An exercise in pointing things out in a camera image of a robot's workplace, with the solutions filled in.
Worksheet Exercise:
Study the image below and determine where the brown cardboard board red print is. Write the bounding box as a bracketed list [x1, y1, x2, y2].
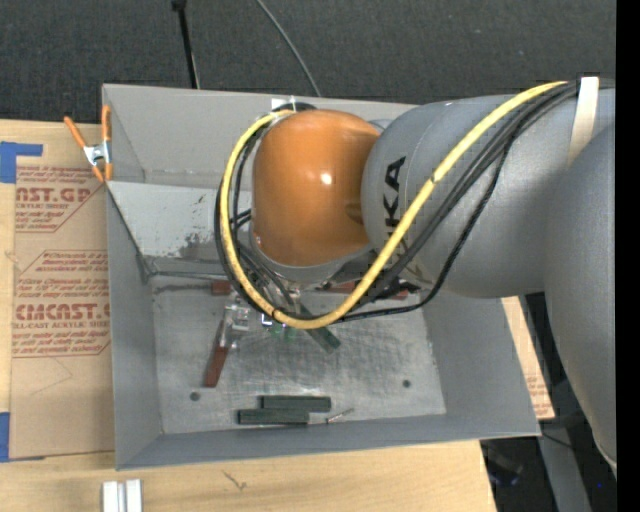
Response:
[0, 118, 557, 462]

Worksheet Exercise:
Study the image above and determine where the black cylinder on white bracket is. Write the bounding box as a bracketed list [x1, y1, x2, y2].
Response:
[385, 279, 423, 297]

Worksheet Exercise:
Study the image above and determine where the grey metal bin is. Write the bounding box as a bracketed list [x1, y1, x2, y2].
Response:
[101, 83, 543, 472]

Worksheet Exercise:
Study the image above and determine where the dark green flat block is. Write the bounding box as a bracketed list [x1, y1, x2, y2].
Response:
[236, 408, 311, 427]
[259, 395, 333, 414]

